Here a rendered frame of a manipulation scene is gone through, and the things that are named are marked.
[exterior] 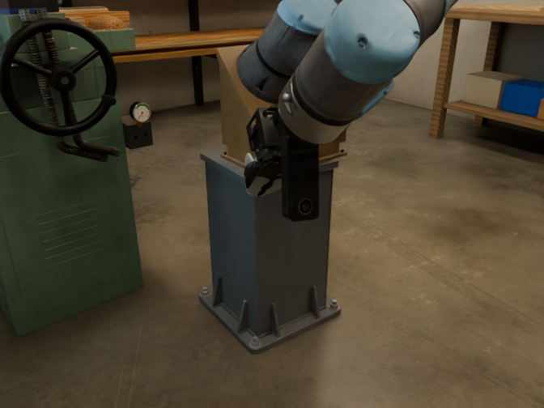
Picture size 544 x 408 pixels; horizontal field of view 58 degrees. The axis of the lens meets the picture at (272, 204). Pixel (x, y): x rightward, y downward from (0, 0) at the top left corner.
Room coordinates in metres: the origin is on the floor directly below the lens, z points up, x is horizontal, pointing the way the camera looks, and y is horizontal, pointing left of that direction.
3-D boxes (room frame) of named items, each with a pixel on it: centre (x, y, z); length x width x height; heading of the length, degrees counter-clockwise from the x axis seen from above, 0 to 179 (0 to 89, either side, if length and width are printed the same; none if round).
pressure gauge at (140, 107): (1.52, 0.41, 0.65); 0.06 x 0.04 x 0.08; 130
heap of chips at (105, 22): (1.60, 0.51, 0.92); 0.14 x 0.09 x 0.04; 40
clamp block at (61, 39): (1.36, 0.63, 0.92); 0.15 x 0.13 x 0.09; 130
